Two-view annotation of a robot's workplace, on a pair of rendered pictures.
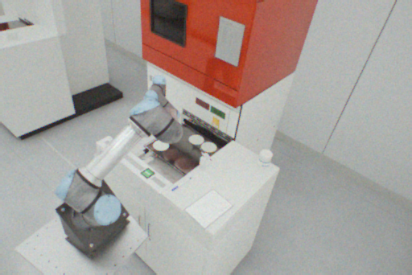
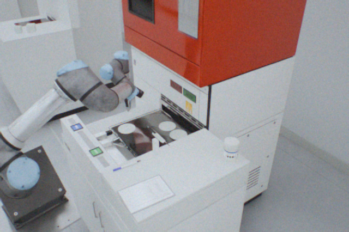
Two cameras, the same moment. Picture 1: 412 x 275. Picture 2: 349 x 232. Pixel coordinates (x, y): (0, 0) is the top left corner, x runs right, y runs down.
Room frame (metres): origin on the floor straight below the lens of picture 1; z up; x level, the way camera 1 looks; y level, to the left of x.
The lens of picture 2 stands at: (0.04, -0.50, 2.01)
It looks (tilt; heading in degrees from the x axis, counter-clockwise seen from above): 33 degrees down; 20
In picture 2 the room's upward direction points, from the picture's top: straight up
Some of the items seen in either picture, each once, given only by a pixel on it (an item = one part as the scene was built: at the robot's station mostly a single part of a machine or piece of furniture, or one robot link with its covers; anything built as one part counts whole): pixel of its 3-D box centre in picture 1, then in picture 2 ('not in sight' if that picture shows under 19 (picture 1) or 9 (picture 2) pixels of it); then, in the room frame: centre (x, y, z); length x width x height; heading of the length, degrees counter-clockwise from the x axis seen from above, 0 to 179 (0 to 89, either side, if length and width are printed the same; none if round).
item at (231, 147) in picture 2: (264, 159); (230, 148); (1.29, -0.34, 1.01); 0.07 x 0.07 x 0.10
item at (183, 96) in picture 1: (188, 104); (165, 89); (1.73, 0.16, 1.02); 0.82 x 0.03 x 0.40; 55
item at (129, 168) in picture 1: (133, 170); (88, 150); (1.18, 0.40, 0.89); 0.55 x 0.09 x 0.14; 55
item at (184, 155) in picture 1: (185, 146); (151, 132); (1.44, 0.13, 0.90); 0.34 x 0.34 x 0.01; 55
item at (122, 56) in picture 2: (158, 86); (121, 62); (1.47, 0.31, 1.29); 0.09 x 0.08 x 0.11; 173
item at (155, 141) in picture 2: (204, 158); (158, 141); (1.21, 0.00, 1.03); 0.06 x 0.04 x 0.13; 145
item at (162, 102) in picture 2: (204, 132); (180, 119); (1.62, 0.02, 0.89); 0.44 x 0.02 x 0.10; 55
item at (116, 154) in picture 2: (155, 172); (112, 154); (1.21, 0.27, 0.87); 0.36 x 0.08 x 0.03; 55
